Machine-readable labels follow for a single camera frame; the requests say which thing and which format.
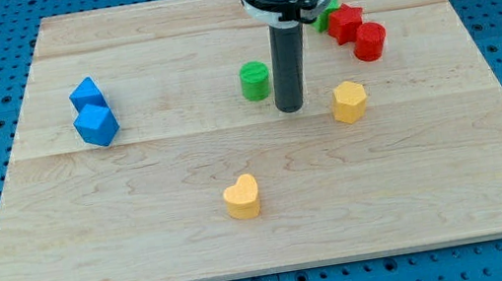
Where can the blue triangle block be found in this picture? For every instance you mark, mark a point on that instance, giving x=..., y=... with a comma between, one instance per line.
x=87, y=93

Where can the blue cube block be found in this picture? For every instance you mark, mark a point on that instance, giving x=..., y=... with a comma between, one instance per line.
x=96, y=124

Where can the green block behind arm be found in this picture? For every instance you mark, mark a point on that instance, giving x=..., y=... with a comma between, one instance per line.
x=321, y=22

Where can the green cylinder block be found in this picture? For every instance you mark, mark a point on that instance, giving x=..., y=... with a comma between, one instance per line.
x=254, y=81

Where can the red star block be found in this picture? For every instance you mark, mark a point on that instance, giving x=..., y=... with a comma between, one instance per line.
x=344, y=22

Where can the yellow heart block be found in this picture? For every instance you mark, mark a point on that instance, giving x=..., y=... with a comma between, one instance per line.
x=242, y=198

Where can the yellow hexagon block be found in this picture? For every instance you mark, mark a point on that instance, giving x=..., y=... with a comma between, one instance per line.
x=349, y=102

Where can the wooden board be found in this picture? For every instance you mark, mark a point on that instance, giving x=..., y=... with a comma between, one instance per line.
x=421, y=169

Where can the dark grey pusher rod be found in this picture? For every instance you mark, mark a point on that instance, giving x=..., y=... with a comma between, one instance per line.
x=287, y=67

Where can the red cylinder block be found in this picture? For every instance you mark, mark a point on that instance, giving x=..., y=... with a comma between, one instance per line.
x=370, y=38

